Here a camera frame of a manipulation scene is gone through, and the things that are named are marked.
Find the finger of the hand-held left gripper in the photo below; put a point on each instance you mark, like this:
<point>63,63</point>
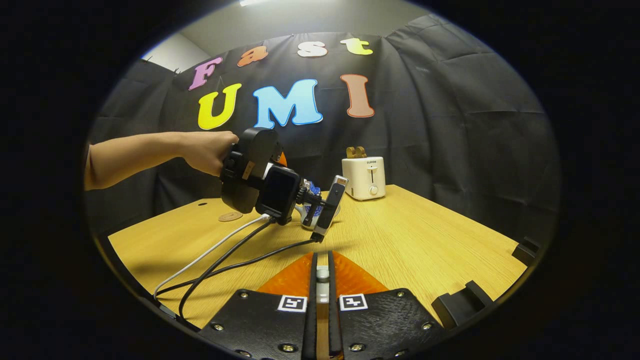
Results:
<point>283,159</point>

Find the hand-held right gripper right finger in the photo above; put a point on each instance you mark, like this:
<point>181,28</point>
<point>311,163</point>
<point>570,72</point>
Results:
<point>333,320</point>

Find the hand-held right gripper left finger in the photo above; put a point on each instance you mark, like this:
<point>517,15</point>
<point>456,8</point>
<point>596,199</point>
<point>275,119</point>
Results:
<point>312,320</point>

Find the blue-patterned teacup lid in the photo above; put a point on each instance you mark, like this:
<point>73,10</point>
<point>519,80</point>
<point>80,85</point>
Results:
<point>323,274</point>

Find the round wooden coaster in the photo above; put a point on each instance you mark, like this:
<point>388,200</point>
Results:
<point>230,216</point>

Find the brown bread slice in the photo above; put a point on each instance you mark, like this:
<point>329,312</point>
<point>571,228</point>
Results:
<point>352,151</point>
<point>361,151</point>

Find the white toaster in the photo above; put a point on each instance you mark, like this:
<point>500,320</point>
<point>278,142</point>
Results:
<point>362,177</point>

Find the black plastic holder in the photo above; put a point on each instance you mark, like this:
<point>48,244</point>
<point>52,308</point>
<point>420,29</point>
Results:
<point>462,305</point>
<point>526,251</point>

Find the black backdrop cloth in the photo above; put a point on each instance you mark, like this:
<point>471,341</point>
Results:
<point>425,125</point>

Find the ceiling light panel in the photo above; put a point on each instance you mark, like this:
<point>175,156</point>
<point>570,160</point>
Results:
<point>251,2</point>

